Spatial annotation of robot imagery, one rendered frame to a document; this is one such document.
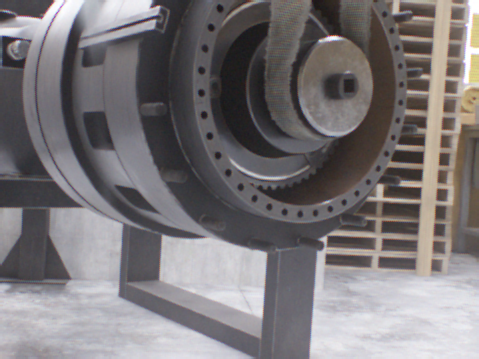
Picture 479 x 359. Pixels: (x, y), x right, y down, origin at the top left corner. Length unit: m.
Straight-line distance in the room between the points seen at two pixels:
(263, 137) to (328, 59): 0.15
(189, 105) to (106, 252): 2.81
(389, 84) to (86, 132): 0.51
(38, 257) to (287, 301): 1.59
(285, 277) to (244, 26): 1.44
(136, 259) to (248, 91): 2.34
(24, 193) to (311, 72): 1.13
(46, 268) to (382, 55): 2.74
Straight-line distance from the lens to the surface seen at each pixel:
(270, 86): 0.96
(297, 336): 2.47
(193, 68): 0.90
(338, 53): 0.96
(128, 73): 0.95
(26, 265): 3.58
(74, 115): 1.17
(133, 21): 0.94
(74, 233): 3.68
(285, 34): 0.96
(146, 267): 3.28
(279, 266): 2.34
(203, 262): 3.68
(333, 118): 0.96
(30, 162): 1.83
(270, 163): 1.07
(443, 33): 4.68
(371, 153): 1.12
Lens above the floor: 0.75
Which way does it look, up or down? 3 degrees down
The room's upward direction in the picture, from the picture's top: 4 degrees clockwise
